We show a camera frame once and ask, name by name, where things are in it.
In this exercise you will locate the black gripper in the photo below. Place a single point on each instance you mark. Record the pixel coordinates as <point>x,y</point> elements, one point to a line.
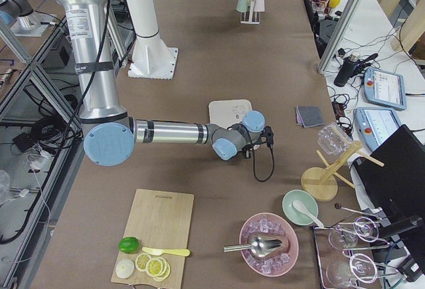
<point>247,153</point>

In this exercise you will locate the cream rabbit tray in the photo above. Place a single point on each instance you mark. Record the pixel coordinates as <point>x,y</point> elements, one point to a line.
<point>225,113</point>

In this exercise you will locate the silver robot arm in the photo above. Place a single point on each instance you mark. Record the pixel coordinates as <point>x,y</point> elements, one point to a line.
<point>22,19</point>
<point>109,132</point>

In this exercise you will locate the wooden cup tree stand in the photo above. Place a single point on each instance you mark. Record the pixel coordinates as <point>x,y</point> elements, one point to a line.
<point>321,183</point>

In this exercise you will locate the pink plastic cup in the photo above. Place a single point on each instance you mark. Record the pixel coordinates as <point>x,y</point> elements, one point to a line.
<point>259,6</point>

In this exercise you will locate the green plastic cup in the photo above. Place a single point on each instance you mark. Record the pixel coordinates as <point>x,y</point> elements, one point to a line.
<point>242,6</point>

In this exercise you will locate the purple folded cloth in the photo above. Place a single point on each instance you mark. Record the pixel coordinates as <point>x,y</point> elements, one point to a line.
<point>299,118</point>

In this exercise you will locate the grey folded cloth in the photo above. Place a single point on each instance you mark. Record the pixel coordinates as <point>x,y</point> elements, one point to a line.
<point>311,116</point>

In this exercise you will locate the white ceramic spoon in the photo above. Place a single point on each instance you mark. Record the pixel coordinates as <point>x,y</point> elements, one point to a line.
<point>300,207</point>

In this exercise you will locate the pink bowl of ice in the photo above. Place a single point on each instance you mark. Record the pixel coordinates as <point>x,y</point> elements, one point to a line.
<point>273,224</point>

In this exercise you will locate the clear glass mug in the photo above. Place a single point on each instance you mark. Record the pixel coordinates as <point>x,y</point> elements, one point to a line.
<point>333,140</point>

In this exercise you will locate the metal ice scoop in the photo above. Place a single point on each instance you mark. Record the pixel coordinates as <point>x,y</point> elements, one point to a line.
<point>262,246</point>

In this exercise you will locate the bamboo cutting board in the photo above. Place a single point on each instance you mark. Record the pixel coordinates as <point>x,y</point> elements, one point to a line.
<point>159,219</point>

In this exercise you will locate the lower teach pendant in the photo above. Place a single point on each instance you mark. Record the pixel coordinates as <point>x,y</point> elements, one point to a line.
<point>376,125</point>

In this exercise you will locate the teach pendant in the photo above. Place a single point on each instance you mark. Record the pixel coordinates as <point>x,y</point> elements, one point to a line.
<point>384,88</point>
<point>376,125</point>

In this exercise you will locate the black water bottle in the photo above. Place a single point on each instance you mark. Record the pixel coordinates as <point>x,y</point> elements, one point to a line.
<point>346,71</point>

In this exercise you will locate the yellow plastic knife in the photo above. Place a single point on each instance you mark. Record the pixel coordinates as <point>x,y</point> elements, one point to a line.
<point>161,251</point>

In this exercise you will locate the upper wine glass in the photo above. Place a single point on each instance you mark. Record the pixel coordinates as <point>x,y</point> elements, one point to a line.
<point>347,235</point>

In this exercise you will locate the wine glass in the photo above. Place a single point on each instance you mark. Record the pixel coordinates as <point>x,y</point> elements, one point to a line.
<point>347,235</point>
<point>352,273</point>

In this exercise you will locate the lemon slice right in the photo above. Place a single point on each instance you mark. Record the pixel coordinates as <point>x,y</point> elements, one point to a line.
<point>164,275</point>

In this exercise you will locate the black laptop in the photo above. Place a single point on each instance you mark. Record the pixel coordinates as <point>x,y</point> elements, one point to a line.
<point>398,187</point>

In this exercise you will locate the upper teach pendant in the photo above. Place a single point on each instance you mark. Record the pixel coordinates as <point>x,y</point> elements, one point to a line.
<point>384,88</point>

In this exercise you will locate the green lime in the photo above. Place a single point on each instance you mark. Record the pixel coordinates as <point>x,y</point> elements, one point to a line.
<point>129,245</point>

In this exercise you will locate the lemon slice left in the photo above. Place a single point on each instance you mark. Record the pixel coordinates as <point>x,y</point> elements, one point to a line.
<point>141,261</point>

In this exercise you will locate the lower wine glass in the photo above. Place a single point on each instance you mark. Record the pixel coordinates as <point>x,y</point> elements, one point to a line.
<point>352,273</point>

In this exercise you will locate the lemon end piece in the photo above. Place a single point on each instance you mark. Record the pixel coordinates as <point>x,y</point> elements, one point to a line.
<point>124,268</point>

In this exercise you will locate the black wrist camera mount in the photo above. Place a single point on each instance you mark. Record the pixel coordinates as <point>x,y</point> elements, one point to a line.
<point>266,137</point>

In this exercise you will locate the white wire cup rack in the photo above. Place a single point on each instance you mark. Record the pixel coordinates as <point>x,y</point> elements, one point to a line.
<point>250,17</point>

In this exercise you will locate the white pedestal column base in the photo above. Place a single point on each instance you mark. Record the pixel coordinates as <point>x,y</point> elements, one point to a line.
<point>151,57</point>

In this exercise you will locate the black wire glass rack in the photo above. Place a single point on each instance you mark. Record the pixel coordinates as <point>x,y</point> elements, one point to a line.
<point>380,252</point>

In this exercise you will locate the aluminium frame post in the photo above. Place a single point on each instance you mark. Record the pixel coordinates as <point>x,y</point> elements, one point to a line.
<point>338,34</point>

